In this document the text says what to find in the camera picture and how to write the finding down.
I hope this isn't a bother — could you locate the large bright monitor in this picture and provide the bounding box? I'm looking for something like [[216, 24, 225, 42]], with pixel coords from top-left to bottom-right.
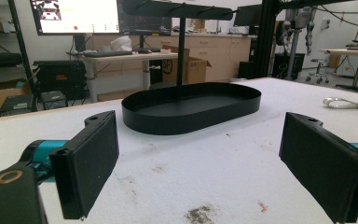
[[30, 0, 121, 35]]

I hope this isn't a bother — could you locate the black aluminium frame post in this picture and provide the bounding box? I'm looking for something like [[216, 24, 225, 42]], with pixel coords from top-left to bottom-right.
[[255, 0, 282, 79]]

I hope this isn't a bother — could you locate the small black monitor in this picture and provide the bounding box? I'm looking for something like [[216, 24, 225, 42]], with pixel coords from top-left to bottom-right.
[[233, 3, 264, 28]]

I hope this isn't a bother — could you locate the open cardboard box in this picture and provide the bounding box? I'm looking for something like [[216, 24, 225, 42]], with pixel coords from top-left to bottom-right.
[[161, 46, 213, 85]]

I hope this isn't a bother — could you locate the black equipment case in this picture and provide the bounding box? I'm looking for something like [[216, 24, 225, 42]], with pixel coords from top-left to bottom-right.
[[33, 60, 88, 93]]

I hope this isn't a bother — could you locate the black metal shelf rack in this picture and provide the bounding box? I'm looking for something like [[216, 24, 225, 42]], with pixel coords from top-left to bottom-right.
[[0, 0, 39, 112]]

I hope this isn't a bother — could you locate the black electronics box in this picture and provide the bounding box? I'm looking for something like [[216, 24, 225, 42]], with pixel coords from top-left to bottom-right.
[[0, 94, 34, 118]]

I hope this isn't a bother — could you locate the flat cardboard box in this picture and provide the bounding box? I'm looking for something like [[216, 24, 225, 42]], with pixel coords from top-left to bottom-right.
[[0, 80, 34, 114]]

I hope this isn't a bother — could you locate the white standing desk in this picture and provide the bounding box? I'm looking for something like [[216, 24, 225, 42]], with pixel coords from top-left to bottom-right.
[[81, 50, 180, 103]]

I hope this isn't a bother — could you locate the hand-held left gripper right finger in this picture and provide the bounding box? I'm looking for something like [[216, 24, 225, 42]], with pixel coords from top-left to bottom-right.
[[278, 111, 358, 224]]

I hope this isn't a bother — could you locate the rolling stool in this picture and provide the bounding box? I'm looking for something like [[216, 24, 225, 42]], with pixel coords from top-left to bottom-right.
[[305, 58, 331, 85]]

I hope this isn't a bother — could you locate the black keyboard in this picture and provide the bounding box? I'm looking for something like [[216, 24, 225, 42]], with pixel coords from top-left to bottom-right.
[[83, 50, 134, 58]]

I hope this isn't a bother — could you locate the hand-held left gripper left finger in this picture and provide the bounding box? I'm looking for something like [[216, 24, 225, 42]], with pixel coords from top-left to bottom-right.
[[48, 110, 120, 220]]

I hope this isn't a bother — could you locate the wooden top side table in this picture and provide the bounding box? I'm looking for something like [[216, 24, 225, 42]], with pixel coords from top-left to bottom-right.
[[319, 48, 358, 93]]

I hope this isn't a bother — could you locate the dark monitor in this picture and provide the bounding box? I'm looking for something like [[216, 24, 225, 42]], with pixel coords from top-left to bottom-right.
[[117, 0, 172, 36]]

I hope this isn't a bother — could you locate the black metal jewelry stand tray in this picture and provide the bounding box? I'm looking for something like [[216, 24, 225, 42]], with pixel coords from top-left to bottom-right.
[[120, 0, 262, 136]]

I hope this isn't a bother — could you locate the white plastic bag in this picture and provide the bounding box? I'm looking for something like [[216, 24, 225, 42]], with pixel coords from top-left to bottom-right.
[[110, 35, 133, 52]]

